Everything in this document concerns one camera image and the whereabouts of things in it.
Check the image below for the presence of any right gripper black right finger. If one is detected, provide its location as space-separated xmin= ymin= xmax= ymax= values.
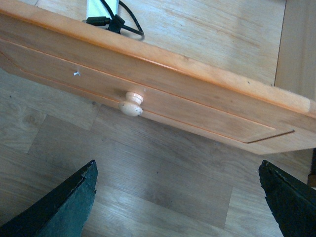
xmin=258 ymin=160 xmax=316 ymax=237

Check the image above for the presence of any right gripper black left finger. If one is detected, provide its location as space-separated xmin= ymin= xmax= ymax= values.
xmin=0 ymin=160 xmax=98 ymax=237

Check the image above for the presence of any round wooden drawer knob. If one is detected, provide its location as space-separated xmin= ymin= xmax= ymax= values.
xmin=118 ymin=92 xmax=144 ymax=117

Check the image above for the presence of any wooden top drawer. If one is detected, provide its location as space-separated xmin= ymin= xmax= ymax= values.
xmin=0 ymin=0 xmax=316 ymax=154

